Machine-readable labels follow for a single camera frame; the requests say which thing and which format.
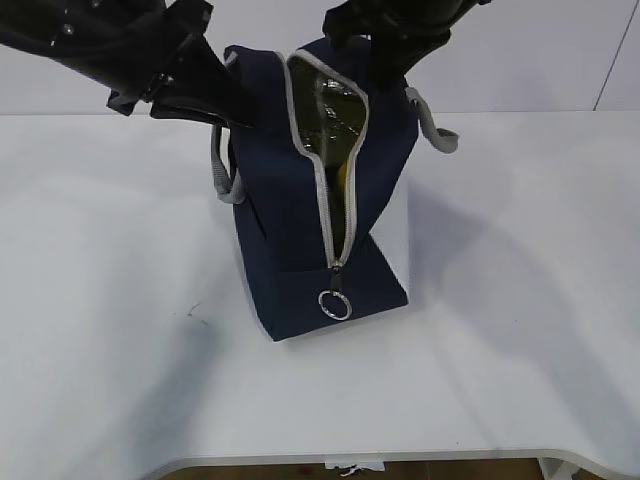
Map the navy blue lunch bag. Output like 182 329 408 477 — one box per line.
211 36 459 341

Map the yellow banana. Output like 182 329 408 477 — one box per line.
325 162 349 221

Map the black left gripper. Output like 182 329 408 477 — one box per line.
1 1 259 127

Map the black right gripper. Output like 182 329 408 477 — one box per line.
323 0 489 90

